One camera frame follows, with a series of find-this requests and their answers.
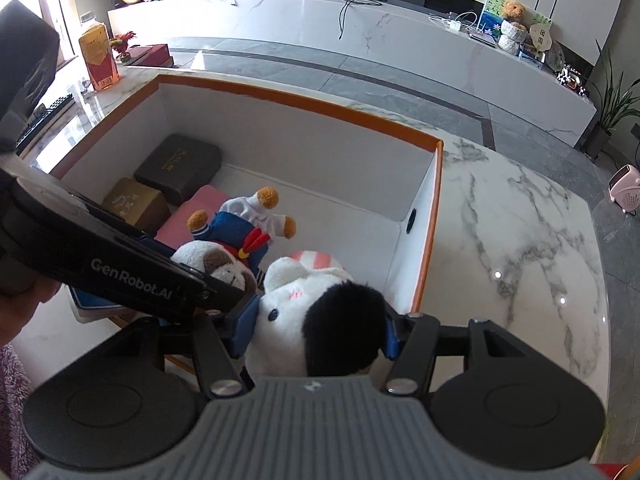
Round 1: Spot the orange-rimmed white storage box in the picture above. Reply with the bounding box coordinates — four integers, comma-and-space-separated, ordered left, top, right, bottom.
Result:
30, 72, 446, 376

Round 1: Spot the white woven pot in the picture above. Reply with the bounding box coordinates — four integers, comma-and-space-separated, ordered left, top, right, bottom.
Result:
497, 20, 529, 56

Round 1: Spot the black keyboard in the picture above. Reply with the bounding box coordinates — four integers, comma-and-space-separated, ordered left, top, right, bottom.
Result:
15, 95, 76, 156

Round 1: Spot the round paper fan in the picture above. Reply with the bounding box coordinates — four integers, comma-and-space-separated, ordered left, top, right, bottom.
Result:
530, 24, 555, 53

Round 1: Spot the dark brown gift box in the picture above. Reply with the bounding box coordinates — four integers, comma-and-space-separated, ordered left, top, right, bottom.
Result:
134, 133, 223, 207

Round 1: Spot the black cable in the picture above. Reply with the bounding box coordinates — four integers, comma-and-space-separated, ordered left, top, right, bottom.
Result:
330, 0, 396, 42

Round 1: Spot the flower painting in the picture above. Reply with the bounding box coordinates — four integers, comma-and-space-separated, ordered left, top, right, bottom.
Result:
477, 0, 553, 43

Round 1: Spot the red rectangular box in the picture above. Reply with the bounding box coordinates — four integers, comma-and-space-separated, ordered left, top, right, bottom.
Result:
122, 44, 175, 68

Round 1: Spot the yellow red carton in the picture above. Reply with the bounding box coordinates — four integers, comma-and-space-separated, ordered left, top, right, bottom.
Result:
78, 11, 121, 92

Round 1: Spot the red artificial flower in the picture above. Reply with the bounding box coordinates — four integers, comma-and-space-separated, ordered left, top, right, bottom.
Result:
109, 31, 137, 61

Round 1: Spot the potted green plant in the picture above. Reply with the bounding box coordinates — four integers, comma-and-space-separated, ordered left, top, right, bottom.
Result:
582, 40, 640, 161

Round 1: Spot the purple fuzzy clothing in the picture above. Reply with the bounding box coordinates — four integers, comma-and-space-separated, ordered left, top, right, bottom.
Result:
0, 345, 38, 480

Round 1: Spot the blue book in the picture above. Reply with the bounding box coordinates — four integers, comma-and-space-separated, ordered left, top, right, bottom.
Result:
67, 285, 131, 323

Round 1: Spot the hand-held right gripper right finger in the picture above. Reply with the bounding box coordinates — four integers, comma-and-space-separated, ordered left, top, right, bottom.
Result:
381, 310, 538, 397

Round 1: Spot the white and black plush toy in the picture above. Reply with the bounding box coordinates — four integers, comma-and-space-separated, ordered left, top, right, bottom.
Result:
257, 251, 393, 378

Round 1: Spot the brown cardboard box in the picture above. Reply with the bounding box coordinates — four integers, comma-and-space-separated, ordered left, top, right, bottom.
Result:
101, 177, 172, 238

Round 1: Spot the pink flat box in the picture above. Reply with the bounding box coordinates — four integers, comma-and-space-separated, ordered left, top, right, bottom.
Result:
155, 185, 231, 251

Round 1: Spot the cow figurine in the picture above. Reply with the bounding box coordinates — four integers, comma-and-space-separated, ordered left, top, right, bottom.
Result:
556, 65, 588, 96

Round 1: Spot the pink space heater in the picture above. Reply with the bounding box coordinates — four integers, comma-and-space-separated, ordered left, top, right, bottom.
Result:
607, 164, 640, 216

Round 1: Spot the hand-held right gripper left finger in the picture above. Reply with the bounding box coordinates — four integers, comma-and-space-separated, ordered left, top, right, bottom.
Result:
107, 294, 261, 398

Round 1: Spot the white marble cabinet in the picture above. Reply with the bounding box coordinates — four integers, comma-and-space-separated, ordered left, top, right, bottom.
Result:
107, 0, 598, 151

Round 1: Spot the sailor outfit plush dog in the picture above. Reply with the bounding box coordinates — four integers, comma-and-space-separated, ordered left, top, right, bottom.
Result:
170, 186, 297, 296

